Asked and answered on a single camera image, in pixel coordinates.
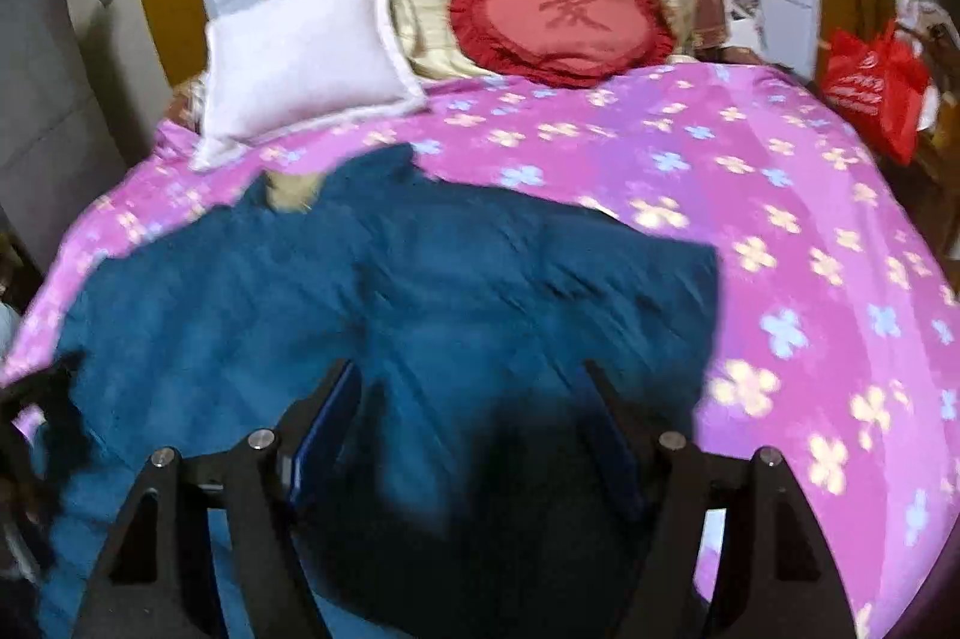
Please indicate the white pillow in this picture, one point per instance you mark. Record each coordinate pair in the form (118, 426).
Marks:
(300, 61)

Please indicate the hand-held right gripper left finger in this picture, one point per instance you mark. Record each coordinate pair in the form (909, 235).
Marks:
(324, 429)

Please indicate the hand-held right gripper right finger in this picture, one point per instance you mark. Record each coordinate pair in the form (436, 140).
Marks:
(624, 451)

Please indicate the red shopping bag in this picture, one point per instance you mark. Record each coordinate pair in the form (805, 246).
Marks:
(870, 84)

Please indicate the red heart-shaped pillow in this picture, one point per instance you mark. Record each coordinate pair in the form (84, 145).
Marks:
(562, 16)

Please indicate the pink floral bed sheet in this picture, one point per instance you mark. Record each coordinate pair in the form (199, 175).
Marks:
(787, 196)

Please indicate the blue down jacket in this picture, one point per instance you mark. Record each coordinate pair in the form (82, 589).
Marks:
(450, 279)

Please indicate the grey refrigerator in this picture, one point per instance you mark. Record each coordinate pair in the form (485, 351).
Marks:
(52, 106)

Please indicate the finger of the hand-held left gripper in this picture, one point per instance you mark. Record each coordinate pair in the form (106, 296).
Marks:
(45, 395)

